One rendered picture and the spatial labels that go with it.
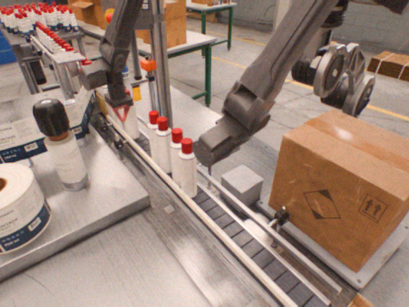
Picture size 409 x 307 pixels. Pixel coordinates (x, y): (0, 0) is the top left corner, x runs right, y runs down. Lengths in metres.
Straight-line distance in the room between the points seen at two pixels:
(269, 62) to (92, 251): 0.67
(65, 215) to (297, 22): 0.77
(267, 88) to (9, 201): 0.65
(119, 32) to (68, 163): 0.41
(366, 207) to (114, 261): 0.64
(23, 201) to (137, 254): 0.32
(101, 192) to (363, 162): 0.75
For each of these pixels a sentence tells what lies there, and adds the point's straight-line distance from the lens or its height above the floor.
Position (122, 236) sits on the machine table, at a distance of 0.87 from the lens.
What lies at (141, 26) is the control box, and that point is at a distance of 1.03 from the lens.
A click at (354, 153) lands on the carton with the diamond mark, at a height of 1.12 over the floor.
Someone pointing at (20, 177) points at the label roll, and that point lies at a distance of 0.87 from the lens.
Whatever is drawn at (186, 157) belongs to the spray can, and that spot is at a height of 1.04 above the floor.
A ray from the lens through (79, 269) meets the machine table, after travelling 0.84.
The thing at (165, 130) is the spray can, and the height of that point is 1.05.
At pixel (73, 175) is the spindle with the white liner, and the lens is 0.94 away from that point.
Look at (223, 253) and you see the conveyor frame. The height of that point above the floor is 0.87.
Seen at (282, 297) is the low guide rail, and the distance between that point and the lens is 0.67.
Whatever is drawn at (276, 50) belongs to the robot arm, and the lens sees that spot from 0.48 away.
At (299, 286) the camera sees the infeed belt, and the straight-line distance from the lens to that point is 0.73.
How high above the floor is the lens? 1.50
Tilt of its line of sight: 38 degrees down
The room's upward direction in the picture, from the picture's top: straight up
